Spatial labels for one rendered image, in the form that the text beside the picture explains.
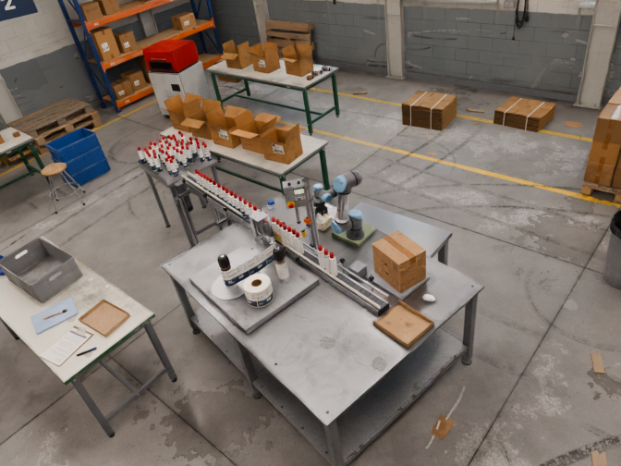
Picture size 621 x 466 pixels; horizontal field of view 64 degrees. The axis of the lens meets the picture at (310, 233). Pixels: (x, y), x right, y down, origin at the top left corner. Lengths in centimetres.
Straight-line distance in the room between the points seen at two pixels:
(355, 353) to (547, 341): 185
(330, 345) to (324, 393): 36
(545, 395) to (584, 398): 26
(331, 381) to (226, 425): 125
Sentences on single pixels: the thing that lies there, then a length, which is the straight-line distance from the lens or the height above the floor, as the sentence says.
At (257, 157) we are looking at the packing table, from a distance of 568.
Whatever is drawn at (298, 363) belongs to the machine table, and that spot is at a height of 83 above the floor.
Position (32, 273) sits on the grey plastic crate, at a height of 80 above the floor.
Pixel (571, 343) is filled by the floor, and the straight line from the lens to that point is 459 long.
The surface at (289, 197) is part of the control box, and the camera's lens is 372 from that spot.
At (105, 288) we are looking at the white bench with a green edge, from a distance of 444.
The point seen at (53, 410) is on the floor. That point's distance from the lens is 494.
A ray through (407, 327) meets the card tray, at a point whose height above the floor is 83.
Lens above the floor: 338
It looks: 37 degrees down
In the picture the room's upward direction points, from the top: 10 degrees counter-clockwise
